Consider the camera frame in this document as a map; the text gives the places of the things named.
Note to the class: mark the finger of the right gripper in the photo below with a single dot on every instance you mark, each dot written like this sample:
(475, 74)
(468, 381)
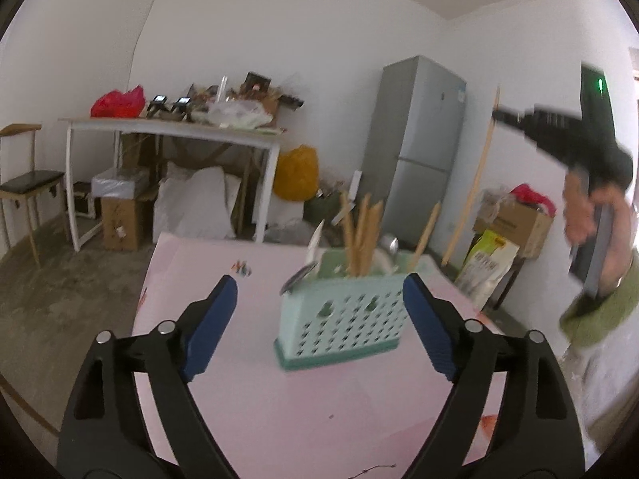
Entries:
(529, 123)

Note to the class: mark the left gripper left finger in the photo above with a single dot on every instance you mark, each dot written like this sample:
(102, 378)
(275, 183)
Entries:
(104, 434)

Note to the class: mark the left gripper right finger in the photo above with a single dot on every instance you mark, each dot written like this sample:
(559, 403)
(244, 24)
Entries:
(536, 434)

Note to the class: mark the wooden chopstick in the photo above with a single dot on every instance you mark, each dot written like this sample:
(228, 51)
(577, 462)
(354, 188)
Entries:
(476, 136)
(360, 231)
(348, 234)
(425, 237)
(370, 237)

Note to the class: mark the large steel spoon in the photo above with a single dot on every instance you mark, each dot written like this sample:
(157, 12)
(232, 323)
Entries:
(298, 276)

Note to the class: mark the white rice paddle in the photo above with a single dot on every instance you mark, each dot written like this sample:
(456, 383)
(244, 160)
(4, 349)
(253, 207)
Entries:
(314, 243)

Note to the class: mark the small steel spoon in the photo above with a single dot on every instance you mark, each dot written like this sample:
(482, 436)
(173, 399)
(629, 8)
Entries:
(389, 244)

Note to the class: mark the white plastic ladle spoon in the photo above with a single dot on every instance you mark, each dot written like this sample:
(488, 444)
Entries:
(384, 262)

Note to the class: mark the green sleeve forearm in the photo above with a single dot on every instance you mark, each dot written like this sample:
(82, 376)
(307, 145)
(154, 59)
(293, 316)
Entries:
(590, 320)

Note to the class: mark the person right hand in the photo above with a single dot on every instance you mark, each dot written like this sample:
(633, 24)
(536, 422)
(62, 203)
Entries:
(579, 213)

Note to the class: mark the white fluffy garment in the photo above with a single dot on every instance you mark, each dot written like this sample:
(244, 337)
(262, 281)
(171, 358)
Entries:
(603, 382)

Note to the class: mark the cardboard box right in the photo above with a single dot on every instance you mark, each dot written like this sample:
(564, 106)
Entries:
(518, 222)

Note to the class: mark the silver refrigerator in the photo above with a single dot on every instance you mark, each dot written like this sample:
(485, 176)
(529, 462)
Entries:
(412, 143)

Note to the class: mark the yellow rice bag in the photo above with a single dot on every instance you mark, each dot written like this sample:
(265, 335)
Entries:
(487, 262)

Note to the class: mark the pink printed tablecloth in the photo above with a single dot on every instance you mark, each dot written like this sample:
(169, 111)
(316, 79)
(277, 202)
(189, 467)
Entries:
(366, 418)

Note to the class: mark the cardboard box under table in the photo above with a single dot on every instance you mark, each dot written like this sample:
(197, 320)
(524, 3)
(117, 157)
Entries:
(123, 222)

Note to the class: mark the mint green utensil holder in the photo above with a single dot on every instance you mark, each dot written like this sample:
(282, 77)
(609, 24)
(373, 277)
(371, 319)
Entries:
(331, 317)

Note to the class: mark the yellow plastic bag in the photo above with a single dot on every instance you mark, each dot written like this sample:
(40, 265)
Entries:
(297, 175)

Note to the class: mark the white sack under table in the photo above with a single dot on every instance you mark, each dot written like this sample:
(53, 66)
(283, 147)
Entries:
(196, 204)

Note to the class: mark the wooden chair black seat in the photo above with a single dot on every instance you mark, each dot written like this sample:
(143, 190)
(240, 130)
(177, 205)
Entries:
(23, 190)

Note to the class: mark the white plastic bag on table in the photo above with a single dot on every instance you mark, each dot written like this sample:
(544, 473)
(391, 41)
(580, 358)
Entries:
(239, 114)

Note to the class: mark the red plastic bag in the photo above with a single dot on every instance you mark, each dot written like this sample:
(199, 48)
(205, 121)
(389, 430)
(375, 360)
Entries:
(116, 104)

